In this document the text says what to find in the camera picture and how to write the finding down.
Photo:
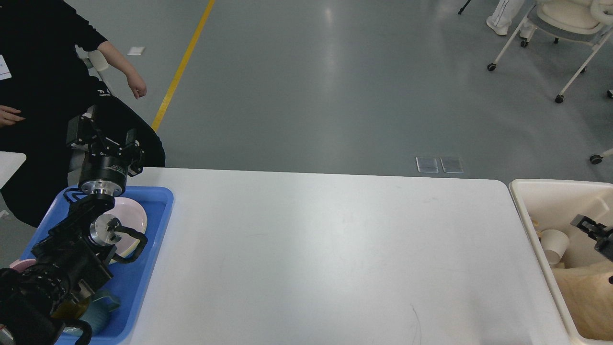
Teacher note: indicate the person in white trousers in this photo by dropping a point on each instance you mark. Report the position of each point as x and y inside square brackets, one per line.
[501, 18]

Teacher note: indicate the white paper scrap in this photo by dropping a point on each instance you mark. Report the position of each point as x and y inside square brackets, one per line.
[136, 51]

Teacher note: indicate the white plastic bin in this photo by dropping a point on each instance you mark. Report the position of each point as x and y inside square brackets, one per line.
[552, 204]

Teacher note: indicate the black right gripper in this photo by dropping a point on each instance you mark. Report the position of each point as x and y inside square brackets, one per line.
[602, 235]

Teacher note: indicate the brown paper bag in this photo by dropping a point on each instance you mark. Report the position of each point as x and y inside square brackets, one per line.
[588, 295]

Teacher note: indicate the pink plate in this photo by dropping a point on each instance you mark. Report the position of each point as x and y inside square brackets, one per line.
[126, 214]

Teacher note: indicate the person in black clothes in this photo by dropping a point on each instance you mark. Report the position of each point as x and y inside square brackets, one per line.
[44, 84]

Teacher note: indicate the white office chair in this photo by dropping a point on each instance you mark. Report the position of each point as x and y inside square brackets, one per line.
[584, 21]

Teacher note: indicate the teal mug yellow inside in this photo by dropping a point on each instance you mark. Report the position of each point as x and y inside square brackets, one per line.
[94, 310]

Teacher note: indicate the clear floor plate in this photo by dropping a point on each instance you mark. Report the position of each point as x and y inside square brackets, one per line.
[452, 165]
[427, 165]

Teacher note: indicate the pink mug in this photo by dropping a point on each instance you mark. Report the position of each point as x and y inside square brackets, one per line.
[21, 265]

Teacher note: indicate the white paper cup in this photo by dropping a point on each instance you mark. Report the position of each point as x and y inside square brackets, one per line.
[554, 244]

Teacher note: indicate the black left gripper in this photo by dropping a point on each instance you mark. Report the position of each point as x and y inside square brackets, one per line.
[106, 165]

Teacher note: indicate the white chair leg caster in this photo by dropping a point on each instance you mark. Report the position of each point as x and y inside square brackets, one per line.
[598, 158]

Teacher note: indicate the left clear floor plate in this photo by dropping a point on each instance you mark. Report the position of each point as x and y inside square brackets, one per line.
[427, 165]

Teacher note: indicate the blue plastic tray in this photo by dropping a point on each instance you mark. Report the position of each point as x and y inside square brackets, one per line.
[130, 282]

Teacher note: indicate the white table corner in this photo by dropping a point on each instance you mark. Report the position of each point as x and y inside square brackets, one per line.
[9, 164]

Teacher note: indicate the right clear floor plate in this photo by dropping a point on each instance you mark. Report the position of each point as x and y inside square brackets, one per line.
[452, 165]

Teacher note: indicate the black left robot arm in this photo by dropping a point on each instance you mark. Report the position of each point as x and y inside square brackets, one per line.
[72, 262]

